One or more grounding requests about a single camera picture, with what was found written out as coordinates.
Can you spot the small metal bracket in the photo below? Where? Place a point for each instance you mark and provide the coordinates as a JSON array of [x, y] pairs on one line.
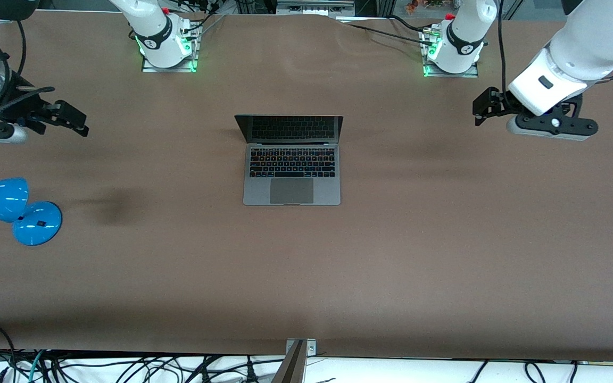
[[312, 347]]

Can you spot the grey power strip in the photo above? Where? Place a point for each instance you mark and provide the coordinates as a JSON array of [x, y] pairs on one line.
[[314, 7]]

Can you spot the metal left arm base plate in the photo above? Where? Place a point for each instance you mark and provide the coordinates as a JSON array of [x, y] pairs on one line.
[[428, 53]]

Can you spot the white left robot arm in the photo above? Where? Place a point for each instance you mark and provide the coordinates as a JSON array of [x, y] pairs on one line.
[[578, 42]]

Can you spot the grey laptop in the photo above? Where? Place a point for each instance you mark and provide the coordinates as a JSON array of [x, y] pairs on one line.
[[291, 183]]

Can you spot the blue desk lamp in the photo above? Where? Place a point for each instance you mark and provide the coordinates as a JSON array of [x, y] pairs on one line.
[[3, 199]]

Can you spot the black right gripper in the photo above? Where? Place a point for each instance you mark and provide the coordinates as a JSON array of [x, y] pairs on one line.
[[19, 101]]

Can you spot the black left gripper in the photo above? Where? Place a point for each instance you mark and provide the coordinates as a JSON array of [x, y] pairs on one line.
[[499, 100]]

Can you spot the colourful small toy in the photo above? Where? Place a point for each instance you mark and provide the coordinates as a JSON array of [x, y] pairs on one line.
[[423, 5]]

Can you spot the dark camera post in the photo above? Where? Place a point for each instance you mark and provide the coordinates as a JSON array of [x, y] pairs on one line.
[[291, 367]]

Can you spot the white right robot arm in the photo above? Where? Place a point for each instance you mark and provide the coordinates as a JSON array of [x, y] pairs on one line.
[[160, 32]]

